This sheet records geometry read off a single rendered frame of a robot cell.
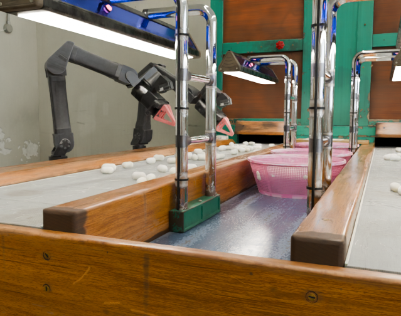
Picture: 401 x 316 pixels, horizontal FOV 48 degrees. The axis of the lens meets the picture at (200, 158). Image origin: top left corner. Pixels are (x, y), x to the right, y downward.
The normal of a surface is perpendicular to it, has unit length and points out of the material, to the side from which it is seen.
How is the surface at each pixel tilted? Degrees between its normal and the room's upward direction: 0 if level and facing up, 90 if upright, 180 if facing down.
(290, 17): 90
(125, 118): 90
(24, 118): 90
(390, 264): 0
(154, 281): 90
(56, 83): 103
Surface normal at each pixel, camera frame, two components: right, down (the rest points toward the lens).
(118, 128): -0.34, 0.09
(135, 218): 0.93, 0.04
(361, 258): 0.00, -1.00
